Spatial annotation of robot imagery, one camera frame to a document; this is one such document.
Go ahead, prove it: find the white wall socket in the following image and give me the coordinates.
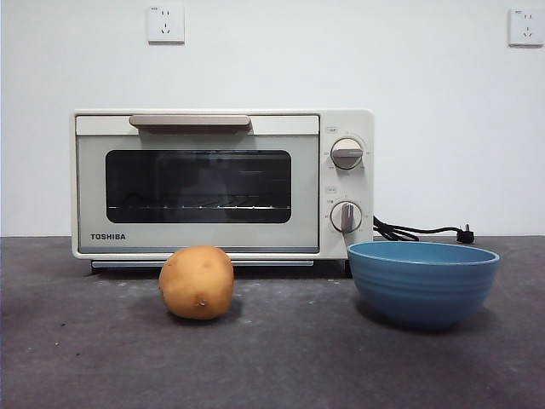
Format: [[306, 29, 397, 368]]
[[508, 7, 545, 48], [146, 4, 186, 46]]

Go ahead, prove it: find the beige temperature knob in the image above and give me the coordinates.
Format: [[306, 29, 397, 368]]
[[330, 137, 365, 170]]

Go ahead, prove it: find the silver crumb tray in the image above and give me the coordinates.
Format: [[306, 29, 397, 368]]
[[90, 259, 315, 269]]

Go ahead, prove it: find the cream glass oven door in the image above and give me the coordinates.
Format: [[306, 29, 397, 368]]
[[75, 113, 321, 256]]

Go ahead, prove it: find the metal wire oven rack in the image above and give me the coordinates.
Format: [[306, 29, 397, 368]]
[[108, 204, 292, 210]]

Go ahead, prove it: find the cream Toshiba toaster oven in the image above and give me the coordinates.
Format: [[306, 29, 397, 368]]
[[71, 108, 376, 270]]

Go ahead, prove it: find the blue ribbed bowl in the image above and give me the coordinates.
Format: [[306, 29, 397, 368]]
[[347, 240, 502, 332]]

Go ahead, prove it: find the brown potato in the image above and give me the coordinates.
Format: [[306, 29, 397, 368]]
[[158, 245, 236, 321]]

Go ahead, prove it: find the beige timer knob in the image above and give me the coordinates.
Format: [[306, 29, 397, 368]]
[[330, 200, 364, 234]]

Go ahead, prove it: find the black power cable with plug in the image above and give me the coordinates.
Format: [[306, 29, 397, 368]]
[[373, 215, 477, 246]]

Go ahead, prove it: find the beige oven door handle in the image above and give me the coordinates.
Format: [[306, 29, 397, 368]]
[[129, 113, 251, 134]]

